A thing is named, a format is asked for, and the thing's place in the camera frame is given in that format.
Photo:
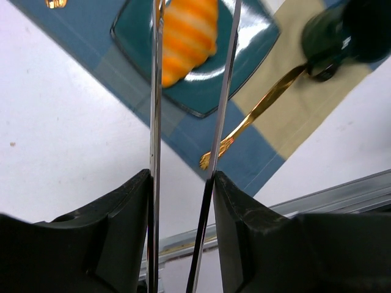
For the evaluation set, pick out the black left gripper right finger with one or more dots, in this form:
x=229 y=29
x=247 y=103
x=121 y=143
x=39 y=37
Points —
x=263 y=251

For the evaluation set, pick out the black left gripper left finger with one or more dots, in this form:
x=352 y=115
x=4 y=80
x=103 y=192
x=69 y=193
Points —
x=96 y=248

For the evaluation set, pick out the large orange striped croissant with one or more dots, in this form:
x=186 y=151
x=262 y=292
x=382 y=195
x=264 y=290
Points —
x=189 y=37

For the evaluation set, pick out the gold spoon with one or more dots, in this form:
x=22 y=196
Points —
x=268 y=99

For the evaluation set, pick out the blue beige patchwork placemat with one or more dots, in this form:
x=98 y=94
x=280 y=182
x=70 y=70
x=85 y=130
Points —
x=83 y=28

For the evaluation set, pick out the teal square plate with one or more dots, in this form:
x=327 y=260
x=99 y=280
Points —
x=198 y=93

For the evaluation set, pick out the dark green mug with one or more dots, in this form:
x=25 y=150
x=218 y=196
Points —
x=357 y=31

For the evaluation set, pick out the gold fork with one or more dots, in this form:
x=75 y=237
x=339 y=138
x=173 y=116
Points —
x=56 y=4

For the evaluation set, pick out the aluminium table frame rail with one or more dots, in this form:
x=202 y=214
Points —
x=361 y=195

